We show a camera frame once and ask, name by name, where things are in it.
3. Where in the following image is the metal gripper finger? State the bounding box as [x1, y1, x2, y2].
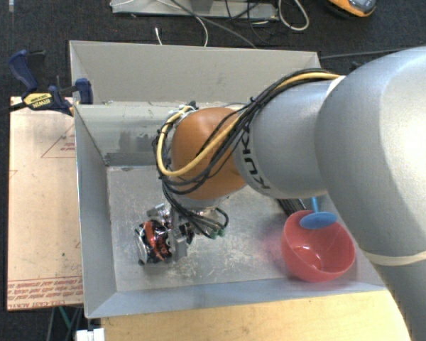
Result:
[146, 203, 168, 220]
[168, 236, 190, 262]

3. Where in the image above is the crushed black and red can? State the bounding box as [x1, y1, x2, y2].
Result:
[133, 219, 175, 266]

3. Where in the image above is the blue plastic spoon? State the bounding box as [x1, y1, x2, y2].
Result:
[299, 196, 338, 231]

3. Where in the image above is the grey metal bin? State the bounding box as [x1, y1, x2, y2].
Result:
[69, 40, 388, 320]

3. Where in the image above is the red plastic bowl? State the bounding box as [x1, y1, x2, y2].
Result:
[280, 210, 356, 283]

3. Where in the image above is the brown cardboard board, red print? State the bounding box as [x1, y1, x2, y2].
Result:
[6, 96, 84, 312]

